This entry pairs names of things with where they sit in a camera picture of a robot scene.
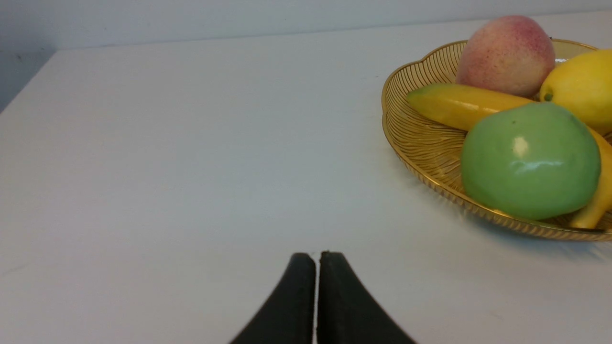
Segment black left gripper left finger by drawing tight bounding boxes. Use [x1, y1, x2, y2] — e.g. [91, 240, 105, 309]
[232, 253, 317, 344]

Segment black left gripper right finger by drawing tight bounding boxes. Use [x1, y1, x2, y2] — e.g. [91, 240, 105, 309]
[317, 252, 415, 344]

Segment yellow lemon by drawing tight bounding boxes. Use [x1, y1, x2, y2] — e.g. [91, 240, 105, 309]
[539, 49, 612, 135]

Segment yellow banana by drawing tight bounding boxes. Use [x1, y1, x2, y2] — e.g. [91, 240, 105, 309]
[406, 84, 612, 229]

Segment green apple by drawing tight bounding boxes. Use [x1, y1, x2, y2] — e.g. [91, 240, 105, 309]
[460, 103, 601, 220]

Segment pink peach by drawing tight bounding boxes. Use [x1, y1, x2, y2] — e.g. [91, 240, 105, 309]
[455, 15, 556, 98]

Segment gold wire fruit basket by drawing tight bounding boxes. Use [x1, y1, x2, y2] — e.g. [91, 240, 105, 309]
[381, 41, 612, 241]

